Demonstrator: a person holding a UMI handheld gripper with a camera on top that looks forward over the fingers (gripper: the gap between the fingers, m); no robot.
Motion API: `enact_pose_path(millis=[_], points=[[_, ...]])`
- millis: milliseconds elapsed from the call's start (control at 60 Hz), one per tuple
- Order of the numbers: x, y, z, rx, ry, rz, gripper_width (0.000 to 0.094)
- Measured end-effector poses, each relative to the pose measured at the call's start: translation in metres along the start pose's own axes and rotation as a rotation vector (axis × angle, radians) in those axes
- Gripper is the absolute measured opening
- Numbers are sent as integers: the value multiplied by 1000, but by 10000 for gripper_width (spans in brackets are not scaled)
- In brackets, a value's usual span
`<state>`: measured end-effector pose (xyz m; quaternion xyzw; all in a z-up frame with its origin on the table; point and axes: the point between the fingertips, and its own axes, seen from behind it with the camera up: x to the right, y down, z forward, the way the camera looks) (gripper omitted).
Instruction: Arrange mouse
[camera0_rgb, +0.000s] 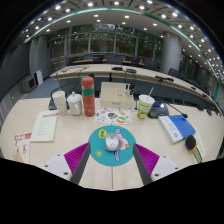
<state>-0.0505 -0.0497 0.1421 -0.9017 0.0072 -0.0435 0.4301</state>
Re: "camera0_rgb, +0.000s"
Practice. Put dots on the white lidded mug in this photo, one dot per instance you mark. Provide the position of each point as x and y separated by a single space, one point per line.
75 105

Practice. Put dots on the blue and white book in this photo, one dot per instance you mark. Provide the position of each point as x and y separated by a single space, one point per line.
180 126

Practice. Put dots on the white paper leaflet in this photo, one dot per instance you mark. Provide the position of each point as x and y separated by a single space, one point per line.
45 126

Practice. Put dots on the long curved conference desk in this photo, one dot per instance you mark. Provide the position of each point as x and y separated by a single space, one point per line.
106 70

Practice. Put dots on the white booklet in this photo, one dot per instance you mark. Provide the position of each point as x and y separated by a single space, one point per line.
201 143

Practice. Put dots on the dark office chairs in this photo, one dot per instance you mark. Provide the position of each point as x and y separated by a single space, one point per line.
150 64

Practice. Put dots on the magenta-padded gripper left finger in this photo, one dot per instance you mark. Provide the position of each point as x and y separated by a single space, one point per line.
76 157

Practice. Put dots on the printed paper cup with straw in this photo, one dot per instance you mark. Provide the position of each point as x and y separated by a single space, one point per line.
145 106

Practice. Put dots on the red thermos bottle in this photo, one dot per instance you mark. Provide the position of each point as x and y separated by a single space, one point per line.
88 100

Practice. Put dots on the ceiling lights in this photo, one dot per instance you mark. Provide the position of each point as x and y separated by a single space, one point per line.
126 16

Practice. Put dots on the red and white leaflet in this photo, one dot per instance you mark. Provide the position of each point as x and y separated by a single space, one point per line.
22 146

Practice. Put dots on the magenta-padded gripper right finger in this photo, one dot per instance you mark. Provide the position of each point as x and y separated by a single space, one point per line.
146 157

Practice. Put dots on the colourful sticker sheet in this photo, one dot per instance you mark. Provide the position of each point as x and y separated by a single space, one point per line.
113 116

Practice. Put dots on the round teal cartoon mouse pad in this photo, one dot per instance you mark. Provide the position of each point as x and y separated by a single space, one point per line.
100 146

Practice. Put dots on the black conference microphone console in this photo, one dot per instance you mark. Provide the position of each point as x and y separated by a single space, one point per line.
158 110

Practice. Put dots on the silver computer mouse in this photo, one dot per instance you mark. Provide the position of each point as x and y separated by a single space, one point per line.
112 142

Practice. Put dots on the beige cardboard box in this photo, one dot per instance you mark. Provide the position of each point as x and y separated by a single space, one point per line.
115 96

